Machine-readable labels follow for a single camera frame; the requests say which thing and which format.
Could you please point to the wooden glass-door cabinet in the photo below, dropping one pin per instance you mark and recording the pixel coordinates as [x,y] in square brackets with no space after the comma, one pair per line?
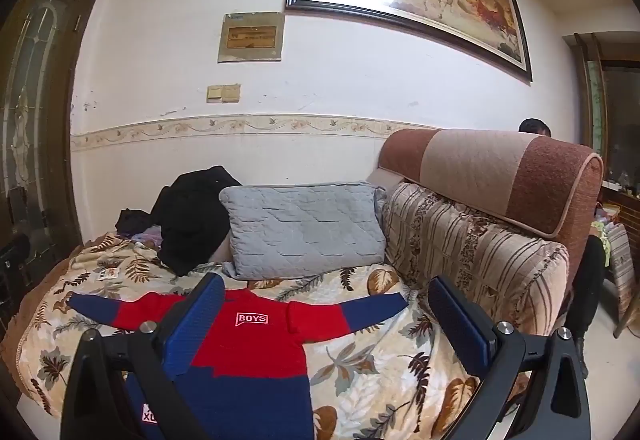
[35,85]

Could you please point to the dark cloth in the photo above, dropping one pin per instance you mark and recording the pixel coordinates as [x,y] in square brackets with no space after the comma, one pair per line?
[134,221]

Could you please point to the striped floral sofa cushion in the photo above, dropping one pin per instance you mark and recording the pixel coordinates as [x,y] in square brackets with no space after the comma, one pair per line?
[475,255]

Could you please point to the beige wall switch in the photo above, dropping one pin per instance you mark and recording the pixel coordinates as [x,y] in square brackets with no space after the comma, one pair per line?
[223,93]

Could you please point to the gold wall plaque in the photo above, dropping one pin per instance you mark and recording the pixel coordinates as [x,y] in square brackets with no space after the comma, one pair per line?
[251,36]

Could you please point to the purple cloth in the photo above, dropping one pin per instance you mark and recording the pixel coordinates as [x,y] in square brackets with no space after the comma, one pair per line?
[150,236]

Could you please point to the red and blue knit sweater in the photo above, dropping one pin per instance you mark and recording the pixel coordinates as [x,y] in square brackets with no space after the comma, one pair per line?
[235,345]

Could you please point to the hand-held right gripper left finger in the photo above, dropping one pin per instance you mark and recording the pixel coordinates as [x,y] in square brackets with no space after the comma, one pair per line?
[197,320]

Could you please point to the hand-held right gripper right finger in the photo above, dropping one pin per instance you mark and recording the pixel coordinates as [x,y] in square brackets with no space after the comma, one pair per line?
[462,320]

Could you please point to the small white tag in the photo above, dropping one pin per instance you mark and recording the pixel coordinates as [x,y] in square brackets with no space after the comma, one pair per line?
[107,274]

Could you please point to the leaf print blanket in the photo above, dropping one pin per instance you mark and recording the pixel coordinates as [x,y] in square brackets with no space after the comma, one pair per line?
[380,370]

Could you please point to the black jacket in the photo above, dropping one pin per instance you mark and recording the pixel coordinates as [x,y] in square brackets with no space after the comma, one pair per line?
[192,220]

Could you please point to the grey quilted pillow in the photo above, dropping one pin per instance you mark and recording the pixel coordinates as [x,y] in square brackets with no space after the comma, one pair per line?
[305,227]

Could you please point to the wooden glass cabinet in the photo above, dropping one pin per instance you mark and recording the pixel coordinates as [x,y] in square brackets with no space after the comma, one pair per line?
[607,110]

